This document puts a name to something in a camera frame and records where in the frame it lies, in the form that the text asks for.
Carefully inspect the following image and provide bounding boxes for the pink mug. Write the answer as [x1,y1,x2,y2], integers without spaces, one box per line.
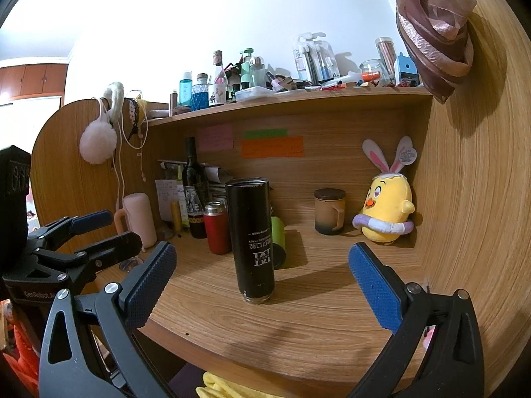
[114,193,158,252]

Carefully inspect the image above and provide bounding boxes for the black dotted headband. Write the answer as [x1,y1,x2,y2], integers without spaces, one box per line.
[126,98,140,136]

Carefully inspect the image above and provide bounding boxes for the pink sticky note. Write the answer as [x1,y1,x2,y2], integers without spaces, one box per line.
[197,124,233,152]

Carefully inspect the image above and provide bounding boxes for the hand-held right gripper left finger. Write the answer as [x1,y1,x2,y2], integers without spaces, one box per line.
[39,241,179,398]

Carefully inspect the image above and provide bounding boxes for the yellow chick plush toy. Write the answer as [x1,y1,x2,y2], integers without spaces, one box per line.
[352,135,418,245]

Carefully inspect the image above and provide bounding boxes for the white plastic tray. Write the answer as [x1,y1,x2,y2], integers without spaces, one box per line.
[235,86,273,103]

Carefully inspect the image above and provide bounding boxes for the white handwritten note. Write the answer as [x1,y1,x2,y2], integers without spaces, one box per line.
[154,178,184,222]

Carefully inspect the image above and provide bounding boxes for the toothbrush pack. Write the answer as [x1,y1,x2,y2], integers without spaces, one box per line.
[294,32,338,84]

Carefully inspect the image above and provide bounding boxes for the clear frosted bottle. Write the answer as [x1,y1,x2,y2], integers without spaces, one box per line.
[250,56,266,89]

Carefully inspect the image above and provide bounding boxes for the wooden desk hutch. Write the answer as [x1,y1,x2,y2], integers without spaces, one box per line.
[30,0,531,398]

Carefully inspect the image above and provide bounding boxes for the brown ceramic mug with lid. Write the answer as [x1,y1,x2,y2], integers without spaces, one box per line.
[314,188,346,236]

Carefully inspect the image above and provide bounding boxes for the red thermos bottle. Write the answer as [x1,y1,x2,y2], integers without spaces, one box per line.
[203,201,232,255]

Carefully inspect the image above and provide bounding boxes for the green cup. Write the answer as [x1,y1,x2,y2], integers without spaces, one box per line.
[270,216,288,269]

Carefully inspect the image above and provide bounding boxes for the green pump bottle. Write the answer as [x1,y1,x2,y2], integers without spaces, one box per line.
[239,47,255,90]

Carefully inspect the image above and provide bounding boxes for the white fluffy earmuffs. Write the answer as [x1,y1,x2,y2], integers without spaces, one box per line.
[79,82,125,163]

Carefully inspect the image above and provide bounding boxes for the brown sheer scarf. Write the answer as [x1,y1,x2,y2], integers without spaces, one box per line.
[339,0,479,105]

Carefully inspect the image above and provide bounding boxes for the blue bead bottle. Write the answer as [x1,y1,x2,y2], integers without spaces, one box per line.
[191,73,210,111]

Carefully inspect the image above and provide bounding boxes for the clear pencil tube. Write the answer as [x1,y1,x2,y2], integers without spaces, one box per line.
[375,37,398,86]

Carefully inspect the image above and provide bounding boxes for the glass jar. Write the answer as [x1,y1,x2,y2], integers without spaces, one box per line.
[359,58,391,88]

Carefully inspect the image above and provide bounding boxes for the white earphone cable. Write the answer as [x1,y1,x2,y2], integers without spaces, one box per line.
[115,90,149,212]

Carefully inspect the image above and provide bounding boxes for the green sticky note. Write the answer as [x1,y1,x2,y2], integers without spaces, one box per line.
[244,128,288,140]

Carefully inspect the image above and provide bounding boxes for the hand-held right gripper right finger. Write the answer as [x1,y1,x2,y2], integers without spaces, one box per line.
[346,241,485,398]

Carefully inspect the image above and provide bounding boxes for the blue liquid bottle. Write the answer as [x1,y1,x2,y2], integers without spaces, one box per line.
[179,71,193,109]

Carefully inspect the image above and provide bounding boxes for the red cloth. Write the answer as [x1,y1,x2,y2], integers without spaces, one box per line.
[0,298,43,397]

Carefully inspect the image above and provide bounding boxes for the yellow cloth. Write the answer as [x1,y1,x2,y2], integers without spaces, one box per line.
[195,372,288,398]

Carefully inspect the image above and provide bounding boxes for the yellow tube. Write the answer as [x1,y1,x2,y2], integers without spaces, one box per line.
[170,201,184,233]

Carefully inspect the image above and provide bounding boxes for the black tall cup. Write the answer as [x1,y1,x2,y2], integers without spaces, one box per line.
[225,177,277,304]

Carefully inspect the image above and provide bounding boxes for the wooden wall cabinets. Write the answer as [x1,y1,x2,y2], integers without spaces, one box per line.
[0,60,68,101]

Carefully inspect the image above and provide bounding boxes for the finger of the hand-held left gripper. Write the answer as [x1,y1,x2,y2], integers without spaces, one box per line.
[35,231,144,278]
[27,210,114,254]

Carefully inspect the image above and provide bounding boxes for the blue pencil sharpener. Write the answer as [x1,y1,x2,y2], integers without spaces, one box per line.
[394,52,422,88]

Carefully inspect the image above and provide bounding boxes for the orange sticky note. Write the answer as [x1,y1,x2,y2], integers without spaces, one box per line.
[241,136,305,159]

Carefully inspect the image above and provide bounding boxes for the illustrated label glass bottle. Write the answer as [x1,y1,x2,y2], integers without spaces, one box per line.
[209,50,228,104]

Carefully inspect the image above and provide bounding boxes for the dark wine bottle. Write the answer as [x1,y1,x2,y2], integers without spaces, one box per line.
[182,136,209,239]

